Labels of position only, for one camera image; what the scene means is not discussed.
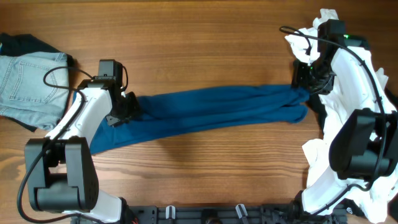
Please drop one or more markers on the dark blue t-shirt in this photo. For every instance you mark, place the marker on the dark blue t-shirt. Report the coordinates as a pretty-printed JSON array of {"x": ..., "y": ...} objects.
[{"x": 183, "y": 112}]

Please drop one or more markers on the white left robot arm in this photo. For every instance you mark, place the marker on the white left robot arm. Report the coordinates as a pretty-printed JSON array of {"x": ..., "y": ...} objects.
[{"x": 60, "y": 174}]

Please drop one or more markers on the folded black garment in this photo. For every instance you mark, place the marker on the folded black garment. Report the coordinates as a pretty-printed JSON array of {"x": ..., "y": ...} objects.
[{"x": 25, "y": 43}]

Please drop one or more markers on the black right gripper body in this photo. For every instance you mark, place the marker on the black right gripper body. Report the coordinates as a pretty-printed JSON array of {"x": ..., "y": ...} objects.
[{"x": 315, "y": 77}]

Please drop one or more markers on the white printed t-shirt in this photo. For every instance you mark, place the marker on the white printed t-shirt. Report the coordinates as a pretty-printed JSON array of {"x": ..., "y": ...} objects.
[{"x": 357, "y": 93}]

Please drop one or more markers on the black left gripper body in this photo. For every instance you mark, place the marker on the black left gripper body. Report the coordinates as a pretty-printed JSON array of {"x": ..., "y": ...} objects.
[{"x": 129, "y": 108}]

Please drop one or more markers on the folded light blue jeans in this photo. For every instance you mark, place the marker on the folded light blue jeans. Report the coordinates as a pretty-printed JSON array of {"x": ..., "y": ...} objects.
[{"x": 31, "y": 87}]

